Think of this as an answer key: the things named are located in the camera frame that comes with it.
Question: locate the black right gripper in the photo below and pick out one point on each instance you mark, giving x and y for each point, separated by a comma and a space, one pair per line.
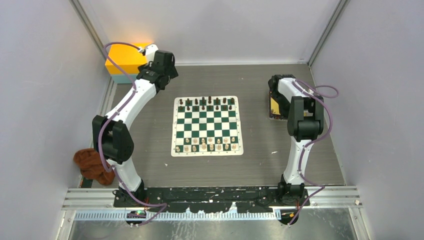
284, 112

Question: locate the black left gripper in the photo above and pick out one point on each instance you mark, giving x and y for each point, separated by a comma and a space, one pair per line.
172, 72

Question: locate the gold tin box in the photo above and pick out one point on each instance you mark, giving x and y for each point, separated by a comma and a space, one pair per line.
311, 109

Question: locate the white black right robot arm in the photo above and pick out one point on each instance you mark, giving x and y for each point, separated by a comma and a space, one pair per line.
302, 136

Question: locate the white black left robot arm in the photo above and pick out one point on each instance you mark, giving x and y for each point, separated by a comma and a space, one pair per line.
111, 133

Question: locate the green white chess board mat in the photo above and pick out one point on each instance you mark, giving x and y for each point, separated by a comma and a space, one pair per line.
206, 124

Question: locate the yellow box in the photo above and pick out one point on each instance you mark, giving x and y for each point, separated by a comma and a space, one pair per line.
126, 57

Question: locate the light blue box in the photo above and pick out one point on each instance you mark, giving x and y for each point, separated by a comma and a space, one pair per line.
121, 79

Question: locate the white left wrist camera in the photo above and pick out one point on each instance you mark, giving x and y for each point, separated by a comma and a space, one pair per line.
148, 51

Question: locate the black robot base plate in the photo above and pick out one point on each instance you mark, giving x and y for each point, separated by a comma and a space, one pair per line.
247, 199

